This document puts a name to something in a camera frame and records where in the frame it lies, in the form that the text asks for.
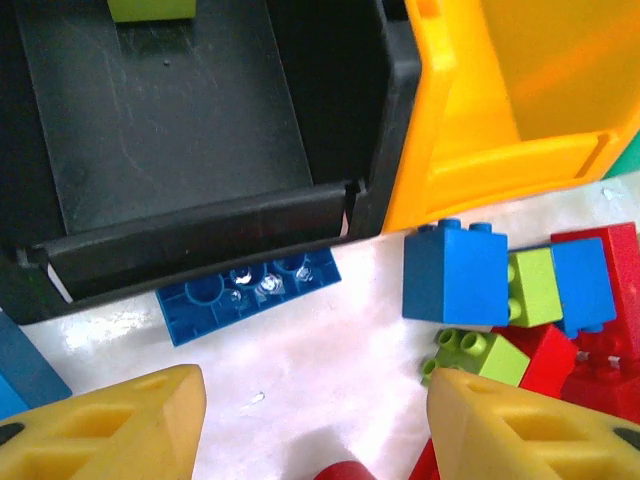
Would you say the blue lego brick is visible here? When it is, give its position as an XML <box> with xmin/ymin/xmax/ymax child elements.
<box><xmin>0</xmin><ymin>309</ymin><xmax>74</xmax><ymax>421</ymax></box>
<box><xmin>401</xmin><ymin>218</ymin><xmax>511</xmax><ymax>329</ymax></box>
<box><xmin>549</xmin><ymin>237</ymin><xmax>619</xmax><ymax>341</ymax></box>

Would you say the lime green lego brick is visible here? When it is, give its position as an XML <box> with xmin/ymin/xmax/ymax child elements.
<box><xmin>506</xmin><ymin>248</ymin><xmax>565</xmax><ymax>329</ymax></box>
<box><xmin>107</xmin><ymin>0</ymin><xmax>197</xmax><ymax>24</ymax></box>
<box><xmin>419</xmin><ymin>327</ymin><xmax>532</xmax><ymax>389</ymax></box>

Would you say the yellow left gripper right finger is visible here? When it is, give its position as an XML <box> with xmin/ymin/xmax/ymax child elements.
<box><xmin>428</xmin><ymin>368</ymin><xmax>640</xmax><ymax>480</ymax></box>

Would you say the black plastic bin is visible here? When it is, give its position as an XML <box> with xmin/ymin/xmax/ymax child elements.
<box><xmin>0</xmin><ymin>0</ymin><xmax>426</xmax><ymax>326</ymax></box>

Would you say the yellow plastic bin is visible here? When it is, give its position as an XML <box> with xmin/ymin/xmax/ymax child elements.
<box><xmin>382</xmin><ymin>0</ymin><xmax>640</xmax><ymax>236</ymax></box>

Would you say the blue lego plate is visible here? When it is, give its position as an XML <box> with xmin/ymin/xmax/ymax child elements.
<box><xmin>155</xmin><ymin>245</ymin><xmax>344</xmax><ymax>348</ymax></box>

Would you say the long red lego brick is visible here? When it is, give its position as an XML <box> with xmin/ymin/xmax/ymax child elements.
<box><xmin>549</xmin><ymin>222</ymin><xmax>640</xmax><ymax>346</ymax></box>

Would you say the green plastic bin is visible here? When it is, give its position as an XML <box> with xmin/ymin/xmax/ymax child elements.
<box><xmin>602</xmin><ymin>134</ymin><xmax>640</xmax><ymax>184</ymax></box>

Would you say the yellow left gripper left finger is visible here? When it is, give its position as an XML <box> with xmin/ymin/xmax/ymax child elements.
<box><xmin>0</xmin><ymin>363</ymin><xmax>207</xmax><ymax>480</ymax></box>

